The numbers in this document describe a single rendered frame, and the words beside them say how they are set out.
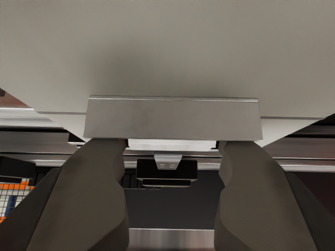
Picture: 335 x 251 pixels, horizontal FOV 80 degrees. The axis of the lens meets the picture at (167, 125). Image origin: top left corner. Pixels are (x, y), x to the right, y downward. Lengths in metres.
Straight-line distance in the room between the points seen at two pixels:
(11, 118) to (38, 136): 0.25
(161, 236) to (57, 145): 0.36
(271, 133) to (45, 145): 0.46
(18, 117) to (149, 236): 0.20
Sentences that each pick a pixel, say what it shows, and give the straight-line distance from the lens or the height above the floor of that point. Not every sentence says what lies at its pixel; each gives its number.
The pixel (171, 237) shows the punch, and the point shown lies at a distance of 0.22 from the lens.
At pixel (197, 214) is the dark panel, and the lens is 0.73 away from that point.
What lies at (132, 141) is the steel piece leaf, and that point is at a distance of 0.19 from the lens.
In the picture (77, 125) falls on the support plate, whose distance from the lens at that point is 0.16.
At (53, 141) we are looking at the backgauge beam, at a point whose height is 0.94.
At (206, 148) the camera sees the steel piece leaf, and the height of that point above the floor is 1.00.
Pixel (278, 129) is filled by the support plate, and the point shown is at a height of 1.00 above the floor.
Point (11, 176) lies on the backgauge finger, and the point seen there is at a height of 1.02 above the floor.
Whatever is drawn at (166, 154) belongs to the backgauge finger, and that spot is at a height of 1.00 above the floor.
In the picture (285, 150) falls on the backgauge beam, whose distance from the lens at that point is 0.53.
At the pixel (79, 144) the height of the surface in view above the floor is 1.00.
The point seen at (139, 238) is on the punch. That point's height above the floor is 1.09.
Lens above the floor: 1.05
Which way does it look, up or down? 18 degrees down
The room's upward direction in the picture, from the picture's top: 179 degrees counter-clockwise
